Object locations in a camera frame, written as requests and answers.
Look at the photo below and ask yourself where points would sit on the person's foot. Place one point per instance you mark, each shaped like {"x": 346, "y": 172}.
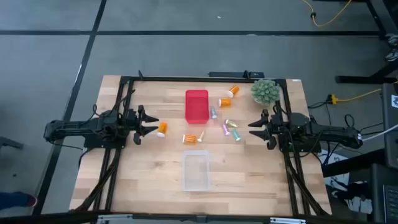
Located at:
{"x": 18, "y": 200}

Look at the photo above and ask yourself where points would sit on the black desk frame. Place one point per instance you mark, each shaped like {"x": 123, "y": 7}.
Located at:
{"x": 377, "y": 18}

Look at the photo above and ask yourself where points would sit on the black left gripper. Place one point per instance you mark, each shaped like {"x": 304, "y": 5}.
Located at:
{"x": 132, "y": 122}

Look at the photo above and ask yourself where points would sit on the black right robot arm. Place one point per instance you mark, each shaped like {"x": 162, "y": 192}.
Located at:
{"x": 329, "y": 132}

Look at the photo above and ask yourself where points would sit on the black equipment case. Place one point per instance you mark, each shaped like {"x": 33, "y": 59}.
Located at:
{"x": 384, "y": 193}

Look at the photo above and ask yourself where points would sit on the green pill tube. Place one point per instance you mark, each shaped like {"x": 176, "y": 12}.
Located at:
{"x": 236, "y": 135}

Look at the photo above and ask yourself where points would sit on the grey chair leg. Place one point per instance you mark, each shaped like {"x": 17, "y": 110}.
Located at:
{"x": 9, "y": 143}

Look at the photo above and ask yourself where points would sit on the red plastic bin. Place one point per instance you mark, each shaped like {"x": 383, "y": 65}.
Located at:
{"x": 196, "y": 107}

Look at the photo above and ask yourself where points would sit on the black aluminium table frame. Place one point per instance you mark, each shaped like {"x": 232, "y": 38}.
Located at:
{"x": 186, "y": 79}

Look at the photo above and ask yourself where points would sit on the silver metal bracket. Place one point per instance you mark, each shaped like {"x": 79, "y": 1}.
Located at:
{"x": 115, "y": 218}
{"x": 287, "y": 221}

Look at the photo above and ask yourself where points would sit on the person's grey shoe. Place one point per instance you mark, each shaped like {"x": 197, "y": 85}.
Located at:
{"x": 393, "y": 40}
{"x": 392, "y": 54}

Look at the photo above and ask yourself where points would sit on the clear plastic bin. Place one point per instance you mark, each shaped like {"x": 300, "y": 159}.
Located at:
{"x": 196, "y": 171}

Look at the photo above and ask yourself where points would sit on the light blue pill tube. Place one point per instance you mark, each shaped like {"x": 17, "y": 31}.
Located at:
{"x": 213, "y": 112}

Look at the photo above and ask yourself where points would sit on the black computer box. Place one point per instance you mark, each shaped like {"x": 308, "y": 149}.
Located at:
{"x": 390, "y": 130}

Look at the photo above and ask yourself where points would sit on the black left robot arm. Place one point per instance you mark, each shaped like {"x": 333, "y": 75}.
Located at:
{"x": 71, "y": 127}

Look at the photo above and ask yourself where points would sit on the pink pill tube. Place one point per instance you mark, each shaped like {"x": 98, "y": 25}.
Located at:
{"x": 226, "y": 129}

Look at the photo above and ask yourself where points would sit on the black white patterned bag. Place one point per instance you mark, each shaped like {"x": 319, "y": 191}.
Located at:
{"x": 357, "y": 202}

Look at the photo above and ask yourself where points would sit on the green artificial potted plant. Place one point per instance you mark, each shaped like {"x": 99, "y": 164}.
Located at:
{"x": 265, "y": 91}

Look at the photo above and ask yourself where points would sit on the pale yellow pill tube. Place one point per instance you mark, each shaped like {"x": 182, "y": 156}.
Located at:
{"x": 201, "y": 137}

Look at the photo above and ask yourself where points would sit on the orange pill bottle white cap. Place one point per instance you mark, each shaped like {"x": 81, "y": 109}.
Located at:
{"x": 189, "y": 139}
{"x": 226, "y": 102}
{"x": 234, "y": 91}
{"x": 163, "y": 128}

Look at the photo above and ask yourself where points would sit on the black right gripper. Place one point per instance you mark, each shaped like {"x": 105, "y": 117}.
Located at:
{"x": 280, "y": 126}

